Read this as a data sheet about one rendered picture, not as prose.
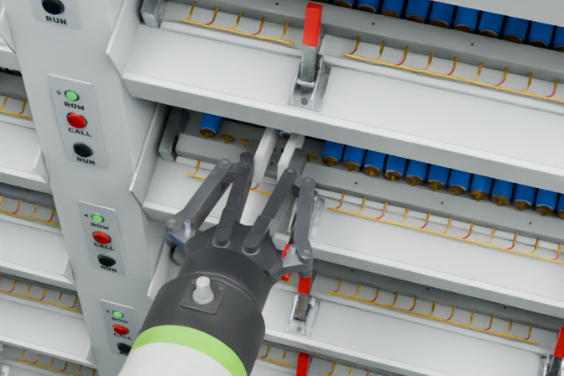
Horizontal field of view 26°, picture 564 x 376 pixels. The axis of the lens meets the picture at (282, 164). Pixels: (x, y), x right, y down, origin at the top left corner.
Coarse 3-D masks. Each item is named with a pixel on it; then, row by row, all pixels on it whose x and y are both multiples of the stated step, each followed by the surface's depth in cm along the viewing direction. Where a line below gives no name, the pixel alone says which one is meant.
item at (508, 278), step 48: (144, 144) 115; (240, 144) 119; (144, 192) 118; (192, 192) 118; (288, 240) 116; (336, 240) 115; (384, 240) 115; (432, 240) 114; (480, 240) 114; (480, 288) 113; (528, 288) 112
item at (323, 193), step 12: (180, 156) 119; (204, 168) 118; (264, 180) 117; (276, 180) 117; (324, 192) 116; (336, 192) 116; (360, 204) 116; (372, 204) 115; (408, 216) 115; (420, 216) 115; (432, 216) 114; (468, 228) 114; (480, 228) 114; (516, 240) 113; (528, 240) 113; (540, 240) 113
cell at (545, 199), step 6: (540, 192) 113; (546, 192) 113; (552, 192) 113; (540, 198) 113; (546, 198) 113; (552, 198) 113; (540, 204) 113; (546, 204) 112; (552, 204) 113; (552, 210) 113
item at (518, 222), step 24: (192, 144) 117; (216, 144) 117; (312, 168) 115; (264, 192) 116; (360, 192) 114; (384, 192) 114; (408, 192) 114; (432, 192) 113; (360, 216) 115; (456, 216) 113; (480, 216) 112; (504, 216) 112; (528, 216) 112; (552, 240) 112
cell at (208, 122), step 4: (204, 112) 119; (204, 116) 119; (208, 116) 118; (212, 116) 118; (216, 116) 118; (204, 120) 118; (208, 120) 118; (212, 120) 118; (216, 120) 118; (220, 120) 119; (204, 124) 118; (208, 124) 118; (212, 124) 118; (216, 124) 118; (204, 128) 119; (208, 128) 118; (212, 128) 118; (216, 128) 118; (216, 132) 119
